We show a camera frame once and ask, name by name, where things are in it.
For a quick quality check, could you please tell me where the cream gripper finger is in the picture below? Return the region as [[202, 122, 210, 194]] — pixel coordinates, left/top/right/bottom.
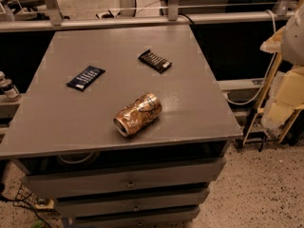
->
[[260, 27, 285, 53], [261, 66, 304, 130]]

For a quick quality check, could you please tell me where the crushed orange soda can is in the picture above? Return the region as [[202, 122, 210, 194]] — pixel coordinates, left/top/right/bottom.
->
[[113, 93, 162, 137]]

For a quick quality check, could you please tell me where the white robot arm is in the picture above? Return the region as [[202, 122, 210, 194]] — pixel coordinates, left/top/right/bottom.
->
[[260, 5, 304, 129]]

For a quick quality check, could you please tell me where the brown chocolate bar packet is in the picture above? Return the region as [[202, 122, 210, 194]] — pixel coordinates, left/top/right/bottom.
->
[[138, 49, 172, 73]]

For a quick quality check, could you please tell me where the grey drawer cabinet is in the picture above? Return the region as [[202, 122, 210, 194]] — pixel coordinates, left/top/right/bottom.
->
[[0, 26, 241, 228]]

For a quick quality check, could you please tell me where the dark blue snack packet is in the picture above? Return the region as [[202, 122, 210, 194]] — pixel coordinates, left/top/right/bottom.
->
[[66, 66, 105, 91]]

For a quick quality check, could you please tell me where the small bottle at left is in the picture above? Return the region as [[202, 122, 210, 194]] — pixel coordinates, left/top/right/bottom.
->
[[0, 71, 21, 102]]

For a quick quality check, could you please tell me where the white cable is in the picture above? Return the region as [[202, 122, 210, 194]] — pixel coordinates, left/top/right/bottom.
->
[[225, 9, 278, 106]]

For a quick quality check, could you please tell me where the metal guard rail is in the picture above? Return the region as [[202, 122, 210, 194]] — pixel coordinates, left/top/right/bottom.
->
[[1, 0, 302, 32]]

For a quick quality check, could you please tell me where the yellow wheeled cart frame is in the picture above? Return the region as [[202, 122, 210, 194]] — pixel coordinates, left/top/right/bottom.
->
[[234, 52, 304, 152]]

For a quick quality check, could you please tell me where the black cable on floor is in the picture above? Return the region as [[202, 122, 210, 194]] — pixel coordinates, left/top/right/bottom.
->
[[0, 182, 51, 228]]

